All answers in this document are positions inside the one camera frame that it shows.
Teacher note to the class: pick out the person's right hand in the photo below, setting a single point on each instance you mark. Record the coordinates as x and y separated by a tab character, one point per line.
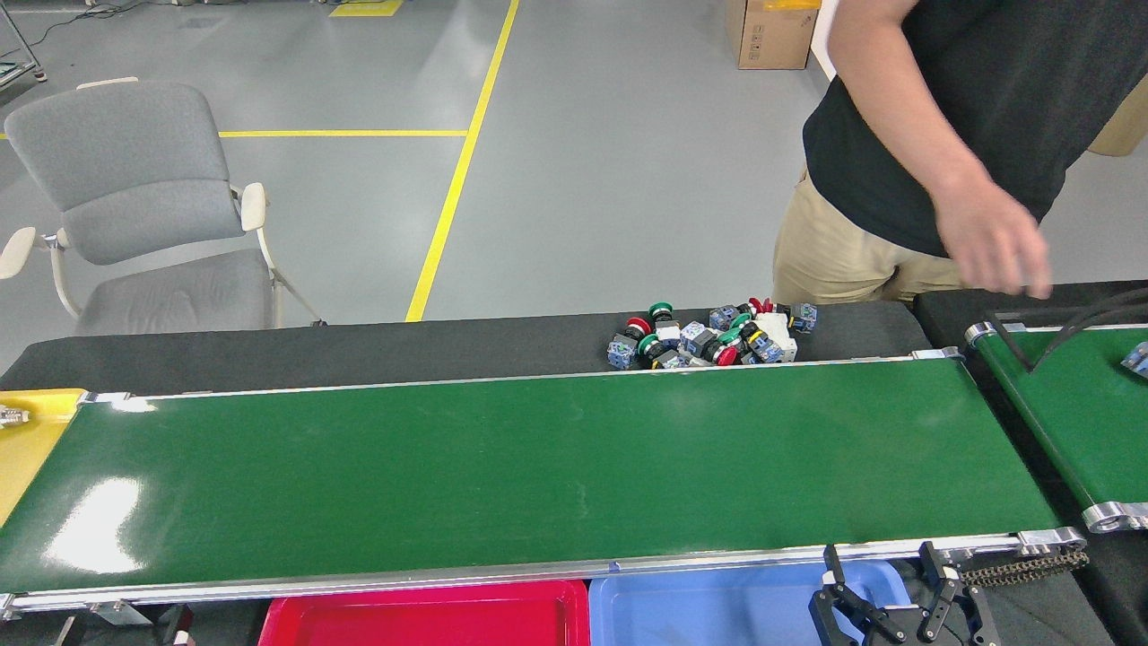
991	242

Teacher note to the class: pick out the white light bulb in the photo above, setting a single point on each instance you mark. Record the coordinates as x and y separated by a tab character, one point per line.
11	415

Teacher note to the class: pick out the metal wheeled rack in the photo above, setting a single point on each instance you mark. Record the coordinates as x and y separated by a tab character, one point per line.
13	74

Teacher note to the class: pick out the potted plant tan pot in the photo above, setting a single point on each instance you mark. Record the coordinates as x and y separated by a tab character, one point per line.
1126	126

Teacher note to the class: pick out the grey office chair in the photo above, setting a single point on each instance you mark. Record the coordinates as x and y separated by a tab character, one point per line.
126	152

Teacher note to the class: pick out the short green conveyor belt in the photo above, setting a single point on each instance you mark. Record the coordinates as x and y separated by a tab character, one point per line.
1076	422

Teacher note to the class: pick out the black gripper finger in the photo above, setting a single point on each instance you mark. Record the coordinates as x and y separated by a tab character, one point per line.
834	615
978	619

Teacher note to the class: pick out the cardboard box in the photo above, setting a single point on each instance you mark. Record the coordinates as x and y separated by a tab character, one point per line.
771	40

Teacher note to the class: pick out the red plastic bin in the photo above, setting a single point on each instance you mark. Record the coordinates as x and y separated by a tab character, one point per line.
430	619

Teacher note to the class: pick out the yellow plastic tray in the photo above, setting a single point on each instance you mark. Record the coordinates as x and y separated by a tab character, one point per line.
27	458

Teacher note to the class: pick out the blue plastic bin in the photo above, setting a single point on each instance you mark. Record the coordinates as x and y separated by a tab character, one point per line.
700	610

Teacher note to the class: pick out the white circuit breaker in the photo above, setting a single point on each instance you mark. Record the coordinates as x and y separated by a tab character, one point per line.
773	327

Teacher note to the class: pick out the person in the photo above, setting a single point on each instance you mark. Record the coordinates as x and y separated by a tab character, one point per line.
1031	90

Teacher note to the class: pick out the person's right forearm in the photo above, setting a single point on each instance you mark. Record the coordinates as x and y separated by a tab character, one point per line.
933	144

